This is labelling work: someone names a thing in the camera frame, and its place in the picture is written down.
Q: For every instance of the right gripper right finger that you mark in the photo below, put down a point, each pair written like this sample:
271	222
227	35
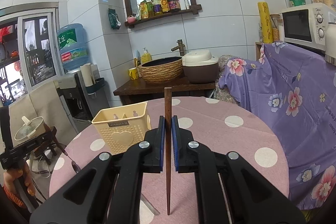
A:
229	189

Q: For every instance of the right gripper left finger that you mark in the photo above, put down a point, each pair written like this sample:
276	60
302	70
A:
107	189

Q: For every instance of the wooden handled metal spoon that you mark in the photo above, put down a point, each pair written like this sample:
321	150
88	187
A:
74	165

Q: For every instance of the dark brown wooden chopstick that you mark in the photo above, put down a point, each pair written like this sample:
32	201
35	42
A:
168	99

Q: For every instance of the person's left hand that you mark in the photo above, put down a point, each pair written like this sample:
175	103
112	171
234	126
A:
10	176

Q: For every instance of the dark wooden stool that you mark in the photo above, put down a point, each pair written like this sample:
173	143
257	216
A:
49	143

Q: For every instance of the cream cooking pot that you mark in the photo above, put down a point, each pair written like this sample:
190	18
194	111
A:
31	128

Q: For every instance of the beige plastic utensil holder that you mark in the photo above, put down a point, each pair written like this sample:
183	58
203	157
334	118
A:
123	126

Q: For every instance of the pink polka dot tablecloth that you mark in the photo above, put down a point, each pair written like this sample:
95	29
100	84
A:
219	125

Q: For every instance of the grey water dispenser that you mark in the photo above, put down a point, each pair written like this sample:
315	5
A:
82	102

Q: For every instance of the yellow mug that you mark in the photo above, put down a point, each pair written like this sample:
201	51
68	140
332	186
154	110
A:
133	73

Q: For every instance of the purple floral cloth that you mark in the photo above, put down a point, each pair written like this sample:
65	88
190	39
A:
293	91

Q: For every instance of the blue water jug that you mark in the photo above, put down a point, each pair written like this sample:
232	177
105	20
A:
72	46

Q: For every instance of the woven basket sink basin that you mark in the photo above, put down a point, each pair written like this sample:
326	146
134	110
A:
161	70

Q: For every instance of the yellow soap bottle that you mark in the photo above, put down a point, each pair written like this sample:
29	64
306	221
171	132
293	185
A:
146	56

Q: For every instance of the bronze faucet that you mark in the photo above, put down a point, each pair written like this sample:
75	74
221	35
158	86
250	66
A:
180	47

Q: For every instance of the yellow rolled mat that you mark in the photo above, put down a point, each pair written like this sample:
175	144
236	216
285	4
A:
266	24

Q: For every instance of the white microwave oven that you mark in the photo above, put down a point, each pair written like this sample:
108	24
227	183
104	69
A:
306	25

